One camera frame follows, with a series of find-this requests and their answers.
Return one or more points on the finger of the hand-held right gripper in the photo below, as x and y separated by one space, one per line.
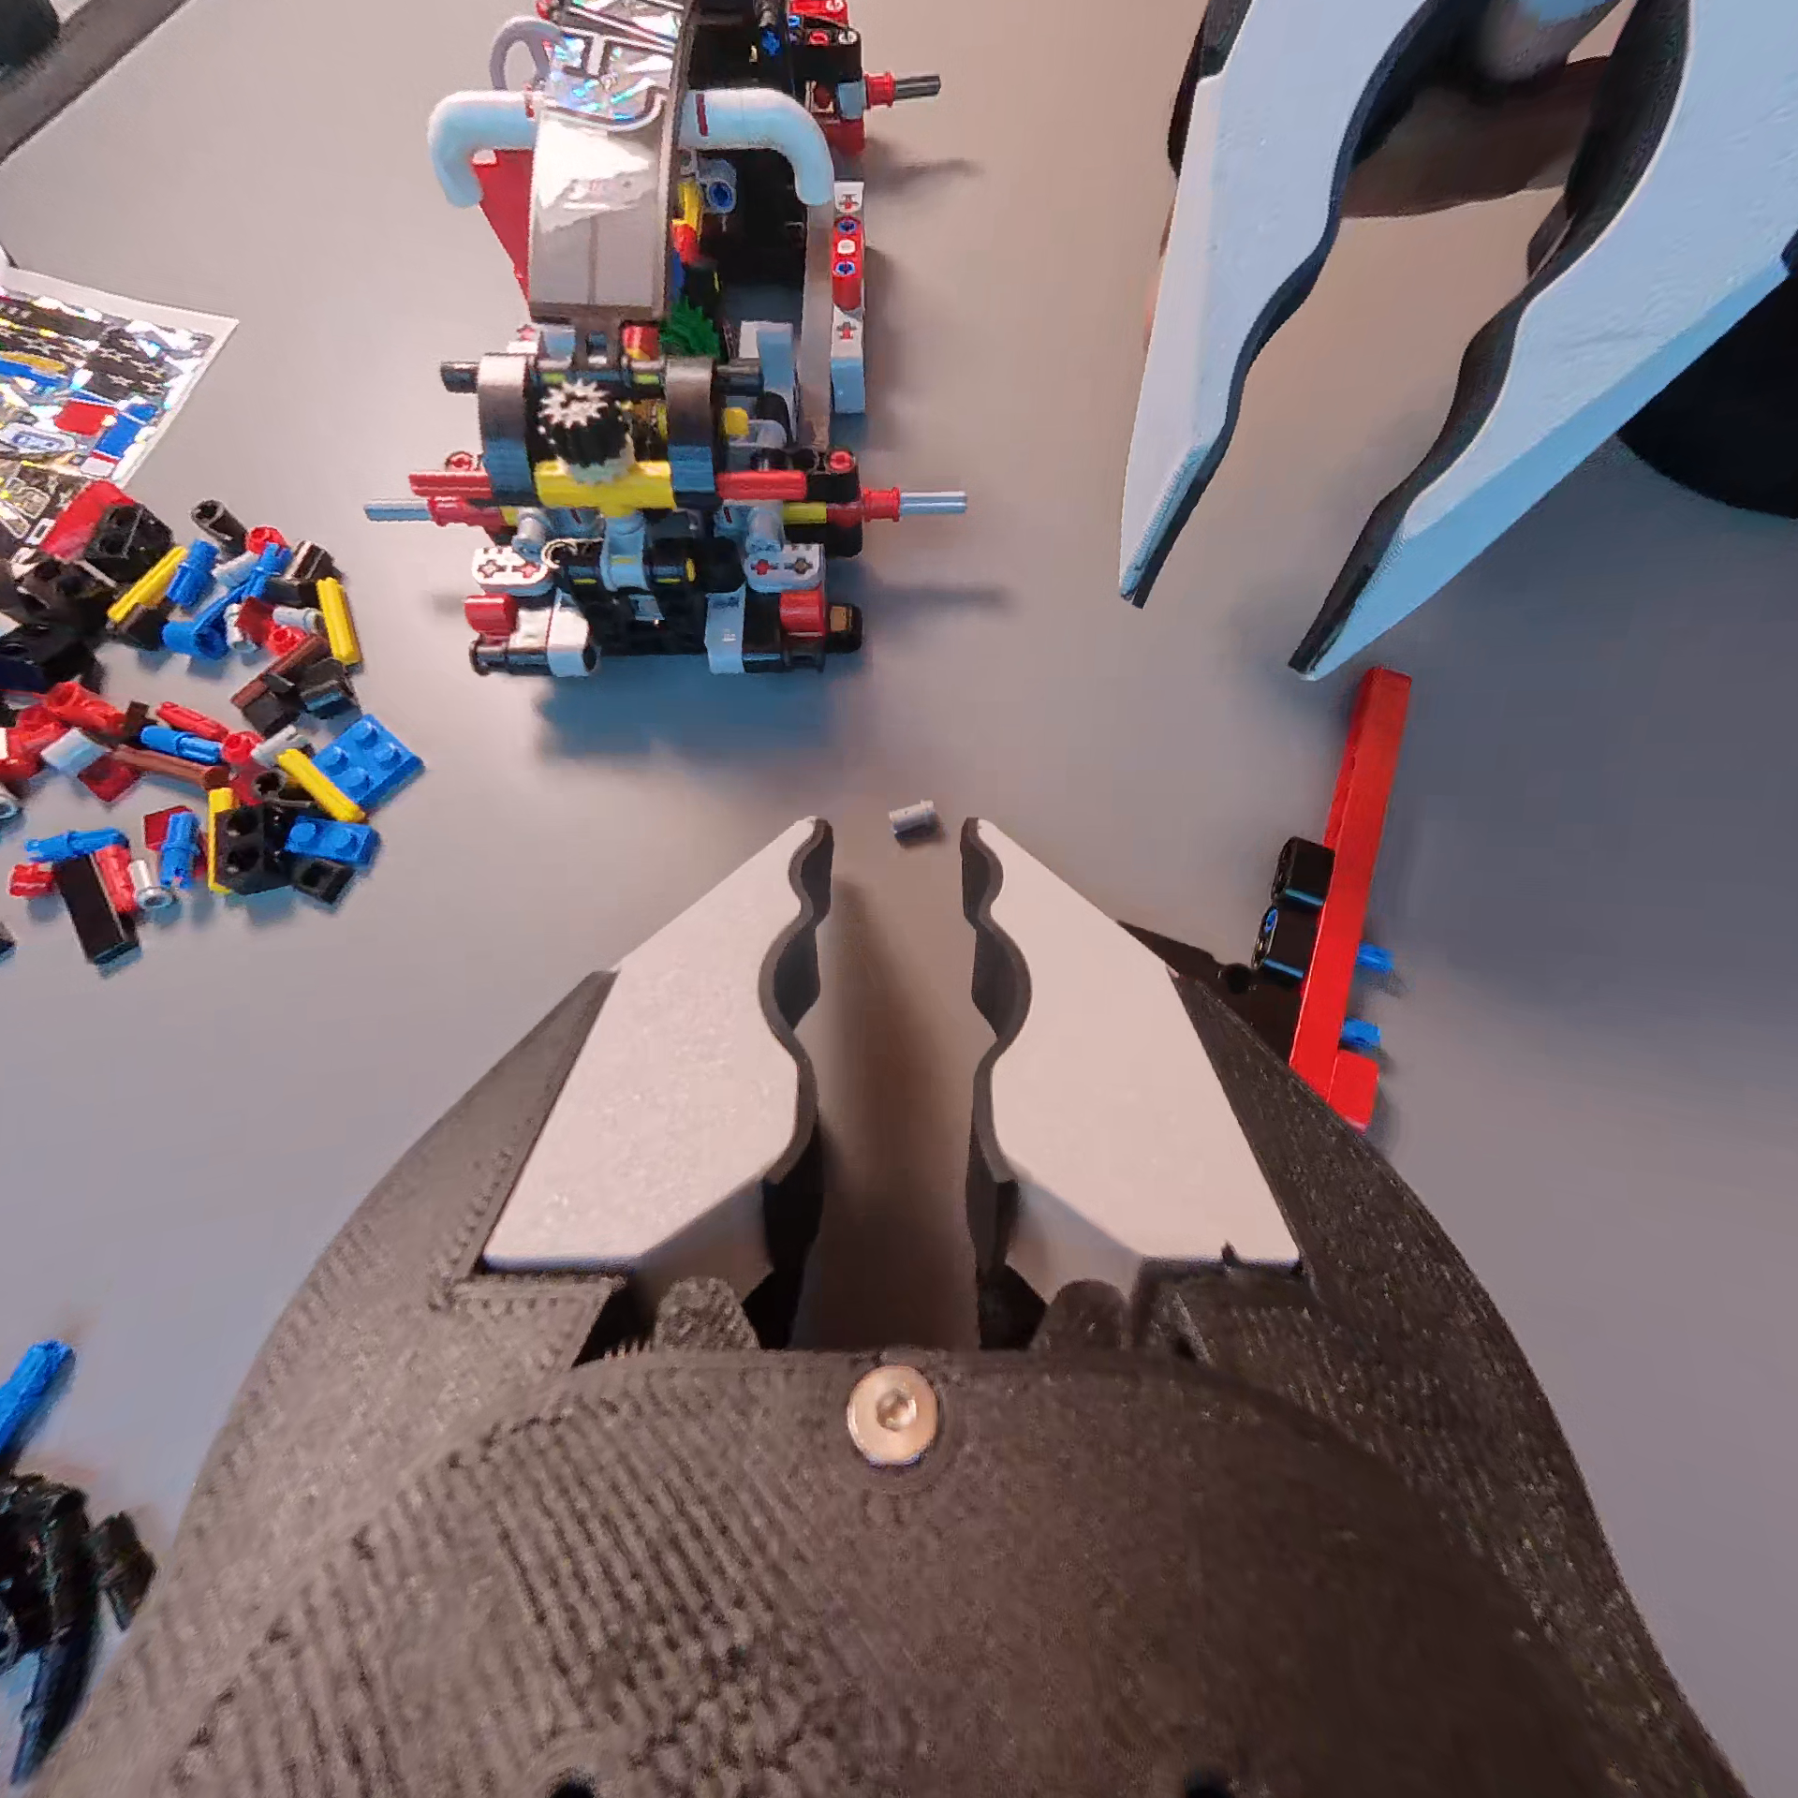
1658 281
1236 281

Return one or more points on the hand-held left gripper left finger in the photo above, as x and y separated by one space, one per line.
661 1097

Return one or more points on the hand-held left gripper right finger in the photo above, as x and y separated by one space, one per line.
1125 1109

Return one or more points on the red black lego beam assembly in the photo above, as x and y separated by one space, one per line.
1355 843

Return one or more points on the small grey lego bush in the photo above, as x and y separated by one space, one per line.
912 821

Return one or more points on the lego race car model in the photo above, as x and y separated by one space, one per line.
633 421

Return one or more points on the pile of mixed lego pieces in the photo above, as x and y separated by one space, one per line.
210 703

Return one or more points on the person's right hand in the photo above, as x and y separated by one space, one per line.
1461 139

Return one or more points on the pile of black blue pins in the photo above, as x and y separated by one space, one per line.
41 1546

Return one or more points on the holographic sticker sheet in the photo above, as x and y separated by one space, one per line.
84 380

